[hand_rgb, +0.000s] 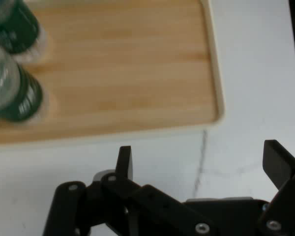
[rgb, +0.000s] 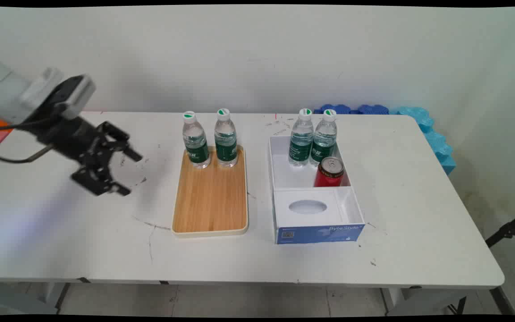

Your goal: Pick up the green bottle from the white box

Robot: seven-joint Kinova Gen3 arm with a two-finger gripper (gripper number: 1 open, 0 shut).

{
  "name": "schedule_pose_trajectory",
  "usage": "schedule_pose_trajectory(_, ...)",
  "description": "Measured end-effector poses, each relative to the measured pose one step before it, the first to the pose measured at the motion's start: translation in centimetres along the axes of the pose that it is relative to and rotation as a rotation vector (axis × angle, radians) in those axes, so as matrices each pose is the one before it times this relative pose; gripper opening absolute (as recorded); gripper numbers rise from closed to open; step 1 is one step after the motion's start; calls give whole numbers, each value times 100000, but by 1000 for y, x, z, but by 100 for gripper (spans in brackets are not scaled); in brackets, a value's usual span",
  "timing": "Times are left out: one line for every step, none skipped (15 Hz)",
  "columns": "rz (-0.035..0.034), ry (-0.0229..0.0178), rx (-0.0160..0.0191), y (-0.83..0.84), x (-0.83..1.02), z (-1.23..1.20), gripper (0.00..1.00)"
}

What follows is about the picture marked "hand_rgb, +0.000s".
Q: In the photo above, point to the bamboo tray with cream rim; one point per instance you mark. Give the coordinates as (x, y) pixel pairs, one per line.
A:
(127, 81)

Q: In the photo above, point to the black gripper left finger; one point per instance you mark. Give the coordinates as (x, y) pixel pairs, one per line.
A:
(137, 201)

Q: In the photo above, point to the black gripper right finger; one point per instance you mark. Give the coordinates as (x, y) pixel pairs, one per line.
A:
(285, 186)

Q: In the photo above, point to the green label water bottle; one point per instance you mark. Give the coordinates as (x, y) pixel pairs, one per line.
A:
(14, 27)
(17, 93)

